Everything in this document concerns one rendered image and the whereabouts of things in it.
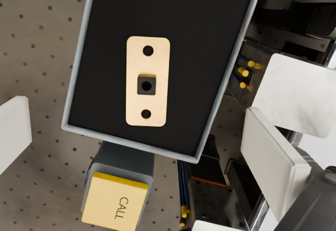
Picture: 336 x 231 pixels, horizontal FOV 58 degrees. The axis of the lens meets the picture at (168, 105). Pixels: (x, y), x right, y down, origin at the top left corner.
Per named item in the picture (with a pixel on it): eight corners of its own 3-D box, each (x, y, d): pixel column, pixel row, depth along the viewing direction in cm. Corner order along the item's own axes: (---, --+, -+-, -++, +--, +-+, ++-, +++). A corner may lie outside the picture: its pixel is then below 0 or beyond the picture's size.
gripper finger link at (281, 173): (293, 165, 11) (313, 166, 12) (246, 106, 18) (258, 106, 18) (280, 230, 12) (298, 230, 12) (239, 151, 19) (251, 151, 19)
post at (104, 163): (153, 108, 78) (140, 229, 36) (124, 100, 77) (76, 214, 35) (161, 80, 75) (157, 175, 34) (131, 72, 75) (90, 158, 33)
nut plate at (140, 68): (165, 125, 30) (165, 130, 28) (126, 123, 29) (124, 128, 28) (170, 38, 27) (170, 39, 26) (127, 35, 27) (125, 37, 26)
